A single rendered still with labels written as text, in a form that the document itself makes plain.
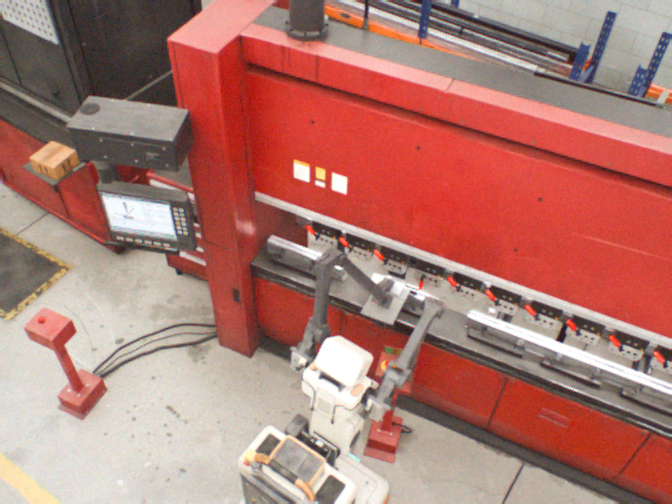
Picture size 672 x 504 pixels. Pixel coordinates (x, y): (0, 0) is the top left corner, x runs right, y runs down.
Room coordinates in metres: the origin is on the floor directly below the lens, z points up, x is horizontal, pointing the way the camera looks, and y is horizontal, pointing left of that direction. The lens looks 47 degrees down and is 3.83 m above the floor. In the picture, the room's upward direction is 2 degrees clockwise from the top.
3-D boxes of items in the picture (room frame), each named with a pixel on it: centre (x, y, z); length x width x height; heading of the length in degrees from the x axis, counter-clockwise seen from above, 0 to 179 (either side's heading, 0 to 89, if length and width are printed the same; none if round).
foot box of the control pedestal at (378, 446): (1.96, -0.37, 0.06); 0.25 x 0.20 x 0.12; 165
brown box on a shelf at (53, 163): (3.27, 1.78, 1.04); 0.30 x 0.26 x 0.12; 57
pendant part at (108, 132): (2.52, 0.95, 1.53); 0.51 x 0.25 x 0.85; 81
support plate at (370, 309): (2.26, -0.30, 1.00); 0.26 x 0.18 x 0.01; 156
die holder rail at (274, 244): (2.62, 0.14, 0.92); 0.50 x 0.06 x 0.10; 66
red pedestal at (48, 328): (2.18, 1.54, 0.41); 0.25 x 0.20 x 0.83; 156
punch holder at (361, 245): (2.48, -0.16, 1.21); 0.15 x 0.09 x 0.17; 66
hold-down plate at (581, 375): (1.93, -1.26, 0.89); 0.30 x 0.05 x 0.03; 66
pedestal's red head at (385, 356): (1.99, -0.37, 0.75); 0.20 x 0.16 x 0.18; 75
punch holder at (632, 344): (1.91, -1.44, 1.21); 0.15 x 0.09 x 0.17; 66
